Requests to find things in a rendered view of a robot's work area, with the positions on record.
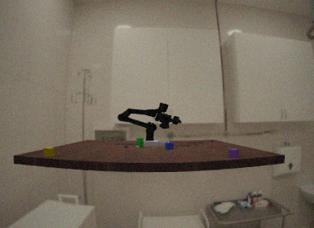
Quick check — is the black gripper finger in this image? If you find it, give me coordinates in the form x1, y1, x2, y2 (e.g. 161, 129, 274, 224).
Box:
163, 115, 174, 123
175, 117, 182, 124

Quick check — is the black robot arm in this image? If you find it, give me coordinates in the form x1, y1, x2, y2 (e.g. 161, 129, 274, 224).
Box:
118, 103, 169, 141

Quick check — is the blue block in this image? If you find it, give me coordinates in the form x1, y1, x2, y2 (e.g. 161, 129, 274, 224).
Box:
165, 143, 174, 149

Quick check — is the small purple block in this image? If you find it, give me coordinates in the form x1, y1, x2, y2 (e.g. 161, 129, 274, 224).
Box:
229, 149, 240, 158

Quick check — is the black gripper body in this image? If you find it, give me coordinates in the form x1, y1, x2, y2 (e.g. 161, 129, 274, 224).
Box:
160, 114, 178, 123

